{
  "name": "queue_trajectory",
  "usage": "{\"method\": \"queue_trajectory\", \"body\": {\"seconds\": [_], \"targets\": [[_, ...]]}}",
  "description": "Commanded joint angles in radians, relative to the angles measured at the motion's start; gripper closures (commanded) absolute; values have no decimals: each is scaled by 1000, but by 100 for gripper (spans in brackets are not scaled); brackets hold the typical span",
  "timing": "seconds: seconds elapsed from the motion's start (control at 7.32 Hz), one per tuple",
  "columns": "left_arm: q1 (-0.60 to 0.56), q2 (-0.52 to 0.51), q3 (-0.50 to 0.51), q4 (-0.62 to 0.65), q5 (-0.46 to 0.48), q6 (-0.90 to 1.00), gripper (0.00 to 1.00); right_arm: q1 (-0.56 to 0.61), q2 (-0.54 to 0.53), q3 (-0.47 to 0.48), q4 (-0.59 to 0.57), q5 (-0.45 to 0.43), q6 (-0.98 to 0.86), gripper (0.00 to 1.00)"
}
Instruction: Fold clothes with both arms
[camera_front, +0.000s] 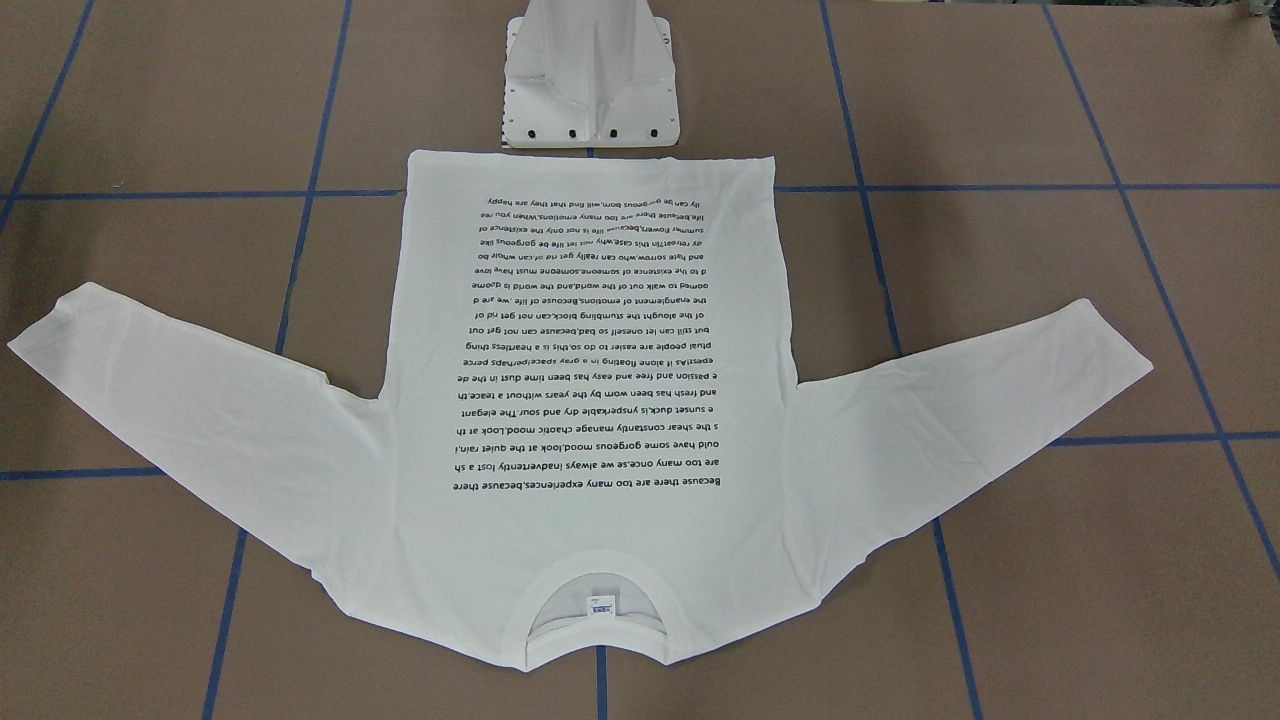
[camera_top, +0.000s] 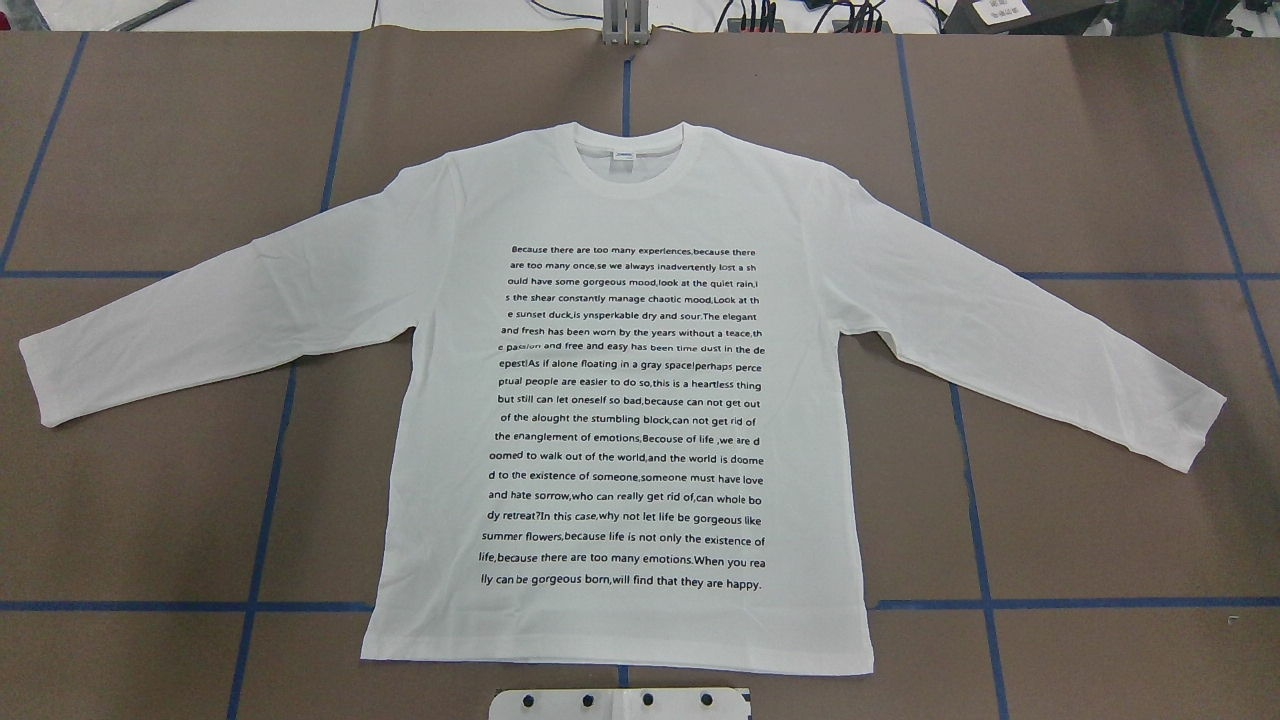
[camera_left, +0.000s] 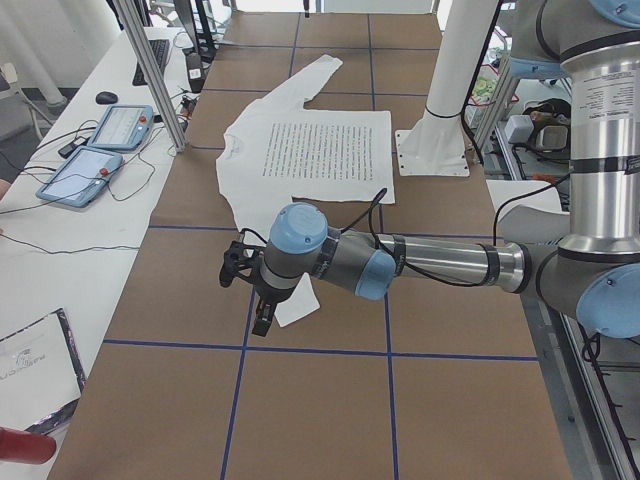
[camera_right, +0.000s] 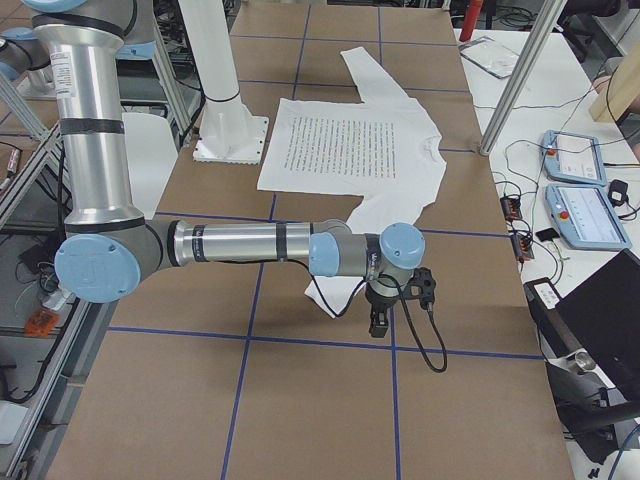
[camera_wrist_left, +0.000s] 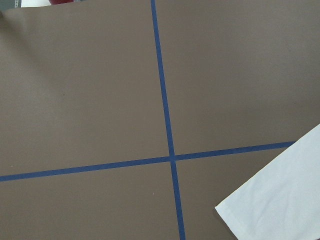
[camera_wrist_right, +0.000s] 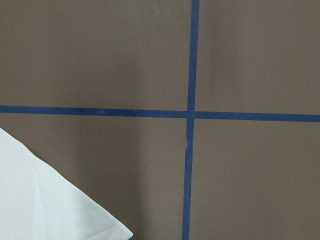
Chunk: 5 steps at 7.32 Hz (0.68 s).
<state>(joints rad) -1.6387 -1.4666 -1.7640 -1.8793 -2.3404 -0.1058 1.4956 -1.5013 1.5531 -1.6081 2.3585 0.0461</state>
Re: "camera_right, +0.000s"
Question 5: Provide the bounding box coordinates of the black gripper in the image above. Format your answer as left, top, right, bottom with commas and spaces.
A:
365, 276, 402, 337

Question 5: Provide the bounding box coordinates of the white long-sleeve printed shirt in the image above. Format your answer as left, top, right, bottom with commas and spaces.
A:
256, 45, 448, 320

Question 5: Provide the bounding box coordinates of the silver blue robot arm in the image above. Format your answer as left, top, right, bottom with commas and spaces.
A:
30, 1, 435, 338

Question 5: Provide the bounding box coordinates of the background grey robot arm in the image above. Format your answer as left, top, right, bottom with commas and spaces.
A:
1, 27, 53, 85

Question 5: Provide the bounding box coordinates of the black laptop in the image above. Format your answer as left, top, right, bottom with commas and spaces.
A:
556, 249, 639, 400

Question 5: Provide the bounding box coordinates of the lower blue teach pendant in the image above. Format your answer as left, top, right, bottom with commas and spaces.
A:
545, 183, 632, 251

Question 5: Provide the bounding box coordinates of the blue teach pendant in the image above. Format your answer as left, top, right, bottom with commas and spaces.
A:
541, 130, 607, 186
545, 183, 632, 251

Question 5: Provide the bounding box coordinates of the upper blue teach pendant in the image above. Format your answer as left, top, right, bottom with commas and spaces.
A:
541, 130, 607, 186

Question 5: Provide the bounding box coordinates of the white plastic chair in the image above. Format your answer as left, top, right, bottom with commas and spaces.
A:
123, 112, 178, 174

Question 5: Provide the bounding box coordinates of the red fire extinguisher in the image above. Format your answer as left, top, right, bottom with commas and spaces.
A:
459, 0, 484, 43

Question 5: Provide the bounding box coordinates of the orange device on floor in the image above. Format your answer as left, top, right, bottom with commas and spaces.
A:
24, 307, 60, 338

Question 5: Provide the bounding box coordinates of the black camera cable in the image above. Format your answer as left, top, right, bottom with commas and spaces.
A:
279, 257, 448, 373

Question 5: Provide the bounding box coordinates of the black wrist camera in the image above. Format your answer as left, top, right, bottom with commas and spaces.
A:
403, 267, 436, 310

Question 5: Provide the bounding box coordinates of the white central column pedestal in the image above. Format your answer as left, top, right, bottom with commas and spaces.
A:
179, 0, 269, 164

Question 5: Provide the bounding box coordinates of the aluminium frame post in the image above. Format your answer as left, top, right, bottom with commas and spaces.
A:
478, 0, 566, 156

